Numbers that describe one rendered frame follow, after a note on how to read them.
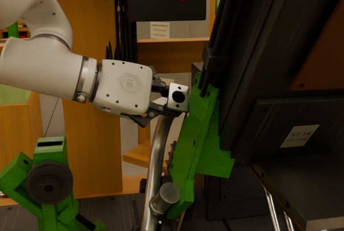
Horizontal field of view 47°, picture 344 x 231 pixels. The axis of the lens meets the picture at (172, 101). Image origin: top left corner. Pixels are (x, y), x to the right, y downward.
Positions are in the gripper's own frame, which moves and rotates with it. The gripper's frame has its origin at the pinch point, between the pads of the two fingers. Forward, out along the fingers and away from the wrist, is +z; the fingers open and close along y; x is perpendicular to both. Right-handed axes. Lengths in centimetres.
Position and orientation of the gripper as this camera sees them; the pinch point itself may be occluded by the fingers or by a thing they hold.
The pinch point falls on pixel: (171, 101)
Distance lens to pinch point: 77.7
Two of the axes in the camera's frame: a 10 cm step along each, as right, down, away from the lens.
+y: 0.7, -8.8, 4.7
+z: 9.3, 2.3, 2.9
